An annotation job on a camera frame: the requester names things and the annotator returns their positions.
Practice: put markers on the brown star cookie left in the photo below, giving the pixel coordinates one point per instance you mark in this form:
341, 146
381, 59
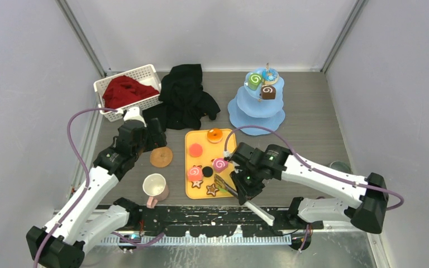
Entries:
197, 184

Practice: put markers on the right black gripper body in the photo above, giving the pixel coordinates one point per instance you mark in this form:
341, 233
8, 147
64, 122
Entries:
248, 181

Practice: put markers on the chocolate swirl roll cake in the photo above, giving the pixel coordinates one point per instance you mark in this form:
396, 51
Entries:
268, 92

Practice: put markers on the pink cube cake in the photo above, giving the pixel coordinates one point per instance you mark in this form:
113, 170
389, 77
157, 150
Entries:
219, 165

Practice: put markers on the metal tongs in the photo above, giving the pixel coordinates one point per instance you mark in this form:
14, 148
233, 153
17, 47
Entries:
265, 216

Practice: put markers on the orange donut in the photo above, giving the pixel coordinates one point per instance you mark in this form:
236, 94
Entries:
215, 135

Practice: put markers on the yellow tray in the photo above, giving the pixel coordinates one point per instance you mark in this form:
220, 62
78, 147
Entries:
211, 151

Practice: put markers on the red round cake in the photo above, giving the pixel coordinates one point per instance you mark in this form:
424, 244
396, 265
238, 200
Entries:
195, 150

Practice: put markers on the pink swirl roll cake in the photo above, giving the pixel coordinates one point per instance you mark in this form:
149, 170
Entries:
194, 174

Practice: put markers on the blue donut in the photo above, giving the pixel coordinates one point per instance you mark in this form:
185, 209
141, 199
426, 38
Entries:
270, 76

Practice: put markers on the green roll cake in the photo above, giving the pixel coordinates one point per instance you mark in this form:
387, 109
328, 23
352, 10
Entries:
254, 80

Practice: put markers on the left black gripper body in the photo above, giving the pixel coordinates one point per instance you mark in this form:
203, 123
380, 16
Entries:
149, 142

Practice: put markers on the pink mug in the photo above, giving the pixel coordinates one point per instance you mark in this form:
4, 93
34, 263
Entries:
155, 187

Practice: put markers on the blue three-tier cake stand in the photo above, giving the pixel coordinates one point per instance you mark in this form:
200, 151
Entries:
247, 108

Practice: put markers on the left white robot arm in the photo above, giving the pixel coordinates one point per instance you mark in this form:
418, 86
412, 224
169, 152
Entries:
66, 239

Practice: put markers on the brown star cookie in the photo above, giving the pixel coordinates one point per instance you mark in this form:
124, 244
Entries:
212, 190
197, 184

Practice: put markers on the left woven coaster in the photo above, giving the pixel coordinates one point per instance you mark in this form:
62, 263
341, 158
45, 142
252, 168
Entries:
161, 157

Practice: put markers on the white plastic basket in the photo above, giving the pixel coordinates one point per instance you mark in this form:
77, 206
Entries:
145, 74

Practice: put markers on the black cloth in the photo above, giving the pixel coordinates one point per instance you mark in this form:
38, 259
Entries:
183, 100

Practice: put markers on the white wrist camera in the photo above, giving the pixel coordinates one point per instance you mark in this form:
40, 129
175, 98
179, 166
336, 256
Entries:
134, 113
227, 156

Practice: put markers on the red cloth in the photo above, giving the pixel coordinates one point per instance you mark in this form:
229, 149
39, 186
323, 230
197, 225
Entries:
124, 91

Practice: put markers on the brown star cookie right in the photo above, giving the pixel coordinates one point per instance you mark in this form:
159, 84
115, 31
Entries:
212, 190

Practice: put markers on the grey metal cup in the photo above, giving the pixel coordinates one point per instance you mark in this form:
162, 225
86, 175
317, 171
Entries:
340, 166

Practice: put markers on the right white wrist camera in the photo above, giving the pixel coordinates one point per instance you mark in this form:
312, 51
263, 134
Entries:
227, 156

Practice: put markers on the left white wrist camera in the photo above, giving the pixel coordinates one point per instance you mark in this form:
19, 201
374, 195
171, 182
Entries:
134, 113

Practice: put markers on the black round cookie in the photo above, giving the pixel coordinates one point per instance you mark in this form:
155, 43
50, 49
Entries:
207, 171

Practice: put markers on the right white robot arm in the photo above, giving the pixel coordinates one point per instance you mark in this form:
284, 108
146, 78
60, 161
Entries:
361, 201

